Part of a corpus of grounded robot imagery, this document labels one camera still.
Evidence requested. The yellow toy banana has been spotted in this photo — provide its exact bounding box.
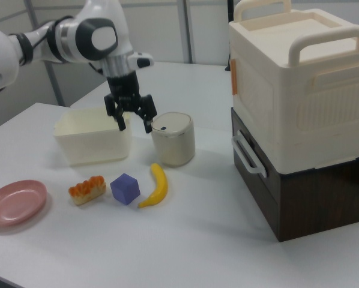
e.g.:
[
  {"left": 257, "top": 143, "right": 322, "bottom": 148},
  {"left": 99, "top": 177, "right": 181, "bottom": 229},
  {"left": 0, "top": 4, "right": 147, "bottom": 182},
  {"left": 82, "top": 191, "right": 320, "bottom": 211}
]
[{"left": 137, "top": 163, "right": 169, "bottom": 209}]

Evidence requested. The dark brown drawer cabinet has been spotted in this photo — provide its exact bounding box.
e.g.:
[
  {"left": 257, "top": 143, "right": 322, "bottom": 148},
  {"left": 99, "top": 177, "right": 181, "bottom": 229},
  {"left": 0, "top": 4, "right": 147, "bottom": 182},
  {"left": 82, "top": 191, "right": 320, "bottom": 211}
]
[{"left": 230, "top": 107, "right": 359, "bottom": 242}]

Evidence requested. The white drawer handle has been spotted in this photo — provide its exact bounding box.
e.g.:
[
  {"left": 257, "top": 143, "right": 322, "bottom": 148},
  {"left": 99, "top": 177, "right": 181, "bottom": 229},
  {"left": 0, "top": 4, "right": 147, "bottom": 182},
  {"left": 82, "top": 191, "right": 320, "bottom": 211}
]
[{"left": 231, "top": 131, "right": 268, "bottom": 178}]

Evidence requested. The toy bread with orange glaze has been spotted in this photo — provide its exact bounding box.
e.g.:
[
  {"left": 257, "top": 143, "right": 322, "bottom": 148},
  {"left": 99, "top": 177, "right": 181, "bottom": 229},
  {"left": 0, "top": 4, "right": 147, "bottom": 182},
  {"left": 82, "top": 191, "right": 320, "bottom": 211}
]
[{"left": 68, "top": 176, "right": 106, "bottom": 206}]

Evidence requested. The purple foam cube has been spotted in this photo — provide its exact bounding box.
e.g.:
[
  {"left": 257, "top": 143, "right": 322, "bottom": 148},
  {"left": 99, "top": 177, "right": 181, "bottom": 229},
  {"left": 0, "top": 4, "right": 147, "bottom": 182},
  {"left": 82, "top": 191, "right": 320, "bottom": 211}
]
[{"left": 109, "top": 173, "right": 141, "bottom": 206}]

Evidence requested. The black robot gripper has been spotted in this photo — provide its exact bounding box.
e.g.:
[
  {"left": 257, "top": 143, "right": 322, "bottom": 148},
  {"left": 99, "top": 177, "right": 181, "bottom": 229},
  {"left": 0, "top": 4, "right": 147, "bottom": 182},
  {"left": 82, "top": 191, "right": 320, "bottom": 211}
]
[{"left": 103, "top": 71, "right": 158, "bottom": 134}]

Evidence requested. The pink plastic plate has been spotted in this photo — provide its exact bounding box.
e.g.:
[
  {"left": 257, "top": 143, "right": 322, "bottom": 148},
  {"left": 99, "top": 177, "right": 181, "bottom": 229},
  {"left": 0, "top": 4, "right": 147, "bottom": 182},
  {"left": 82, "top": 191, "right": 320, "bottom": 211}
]
[{"left": 0, "top": 179, "right": 48, "bottom": 227}]

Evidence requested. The cream open plastic container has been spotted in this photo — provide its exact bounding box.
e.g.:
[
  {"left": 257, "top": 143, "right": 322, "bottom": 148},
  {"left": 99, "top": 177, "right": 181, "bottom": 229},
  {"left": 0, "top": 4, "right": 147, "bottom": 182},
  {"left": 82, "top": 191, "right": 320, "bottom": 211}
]
[{"left": 53, "top": 107, "right": 132, "bottom": 167}]

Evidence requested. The cream storage box with handles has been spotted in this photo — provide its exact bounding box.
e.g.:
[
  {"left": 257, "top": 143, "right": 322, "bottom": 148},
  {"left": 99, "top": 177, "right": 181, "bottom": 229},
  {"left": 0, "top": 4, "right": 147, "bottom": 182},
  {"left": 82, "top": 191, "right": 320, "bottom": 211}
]
[{"left": 228, "top": 0, "right": 359, "bottom": 175}]

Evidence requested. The small white lidded trash bin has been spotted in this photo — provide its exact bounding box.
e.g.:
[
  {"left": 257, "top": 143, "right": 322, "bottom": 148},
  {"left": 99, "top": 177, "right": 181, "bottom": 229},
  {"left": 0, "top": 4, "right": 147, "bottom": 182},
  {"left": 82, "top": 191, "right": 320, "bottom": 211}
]
[{"left": 151, "top": 112, "right": 196, "bottom": 167}]

